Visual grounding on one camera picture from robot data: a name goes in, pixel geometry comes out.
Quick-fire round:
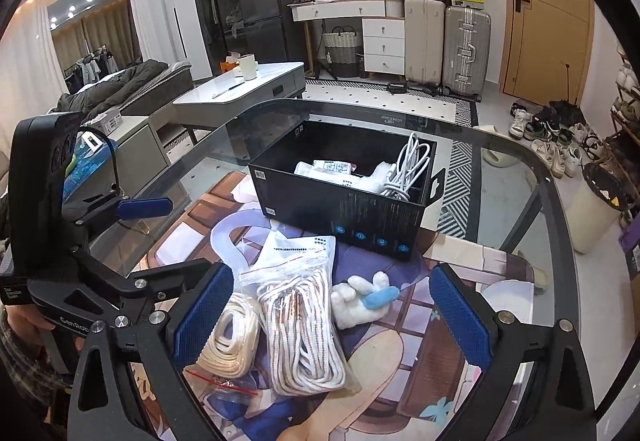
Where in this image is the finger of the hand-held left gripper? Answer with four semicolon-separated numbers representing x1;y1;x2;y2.
75;197;174;229
117;258;213;309

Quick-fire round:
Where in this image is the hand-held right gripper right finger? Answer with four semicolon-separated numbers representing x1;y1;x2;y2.
429;263;598;441

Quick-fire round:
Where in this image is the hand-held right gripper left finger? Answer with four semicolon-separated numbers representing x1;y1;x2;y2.
67;263;236;441

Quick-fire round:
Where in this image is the bagged cream rope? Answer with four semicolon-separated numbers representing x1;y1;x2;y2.
182;293;261;404

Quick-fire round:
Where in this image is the bagged white rope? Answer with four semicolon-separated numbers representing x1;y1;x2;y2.
239;231;363;397

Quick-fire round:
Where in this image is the white plush toy blue patch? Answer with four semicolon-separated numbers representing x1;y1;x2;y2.
331;272;400;328

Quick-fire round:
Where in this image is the black cardboard box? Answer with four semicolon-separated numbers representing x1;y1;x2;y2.
247;120;447;263

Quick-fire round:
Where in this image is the white cable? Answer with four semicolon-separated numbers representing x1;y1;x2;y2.
381;132;432;199

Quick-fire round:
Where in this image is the white bubble wrap packet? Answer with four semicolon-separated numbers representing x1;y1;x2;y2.
357;162;401;194

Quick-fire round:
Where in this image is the white red-edged packet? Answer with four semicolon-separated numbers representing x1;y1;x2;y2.
294;160;358;182

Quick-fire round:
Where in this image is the person's left forearm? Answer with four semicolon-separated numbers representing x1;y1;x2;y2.
0;321;78;404

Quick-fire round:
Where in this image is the person's left hand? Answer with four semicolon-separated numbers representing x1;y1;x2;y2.
2;303;56;352

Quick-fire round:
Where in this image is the blue plastic bag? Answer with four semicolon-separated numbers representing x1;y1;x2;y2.
65;151;118;194

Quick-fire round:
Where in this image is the printed desk mat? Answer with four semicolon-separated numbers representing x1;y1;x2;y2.
137;171;556;441

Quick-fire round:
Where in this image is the beige side cabinet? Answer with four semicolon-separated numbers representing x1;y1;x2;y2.
105;114;173;162

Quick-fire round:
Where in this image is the white shoe box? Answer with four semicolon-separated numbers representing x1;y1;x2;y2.
80;108;125;134

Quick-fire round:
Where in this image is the dark olive jacket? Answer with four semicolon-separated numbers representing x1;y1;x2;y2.
55;60;168;114

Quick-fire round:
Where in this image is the clothes rack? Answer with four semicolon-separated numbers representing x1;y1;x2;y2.
62;46;121;84

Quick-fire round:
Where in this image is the beige slipper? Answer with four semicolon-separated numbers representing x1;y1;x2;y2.
472;125;521;167

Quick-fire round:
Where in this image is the cream trash bin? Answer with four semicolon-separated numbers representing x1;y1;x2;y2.
570;162;636;254

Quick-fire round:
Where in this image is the white coffee table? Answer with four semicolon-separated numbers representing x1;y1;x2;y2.
172;62;306;142

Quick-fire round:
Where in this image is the cream mug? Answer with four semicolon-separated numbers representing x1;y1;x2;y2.
237;54;258;82

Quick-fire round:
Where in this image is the brown curtain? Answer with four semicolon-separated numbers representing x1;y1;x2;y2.
52;4;141;72

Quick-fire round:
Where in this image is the pile of shoes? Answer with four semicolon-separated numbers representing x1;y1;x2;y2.
509;101;601;179

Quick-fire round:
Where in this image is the white sheer curtain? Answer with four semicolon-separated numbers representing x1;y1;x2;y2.
125;0;173;67

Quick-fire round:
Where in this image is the black umbrella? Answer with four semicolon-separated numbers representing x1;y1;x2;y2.
547;64;588;122

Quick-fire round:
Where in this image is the wooden shoe rack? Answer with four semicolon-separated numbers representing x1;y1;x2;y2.
607;48;640;172

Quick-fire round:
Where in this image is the wicker basket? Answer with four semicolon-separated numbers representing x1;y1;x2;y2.
321;24;362;78

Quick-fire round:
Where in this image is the silver suitcase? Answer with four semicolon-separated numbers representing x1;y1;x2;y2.
441;5;492;99

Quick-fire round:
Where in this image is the beige suitcase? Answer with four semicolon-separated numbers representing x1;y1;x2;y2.
403;0;446;87

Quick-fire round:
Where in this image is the white vanity desk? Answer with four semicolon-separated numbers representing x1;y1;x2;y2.
291;0;406;74

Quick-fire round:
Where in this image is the group of assorted sneakers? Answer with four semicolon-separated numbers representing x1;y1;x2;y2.
612;48;640;122

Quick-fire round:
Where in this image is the tan wooden door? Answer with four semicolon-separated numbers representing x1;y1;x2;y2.
500;0;598;107

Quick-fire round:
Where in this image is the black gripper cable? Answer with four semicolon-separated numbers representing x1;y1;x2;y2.
80;126;122;194

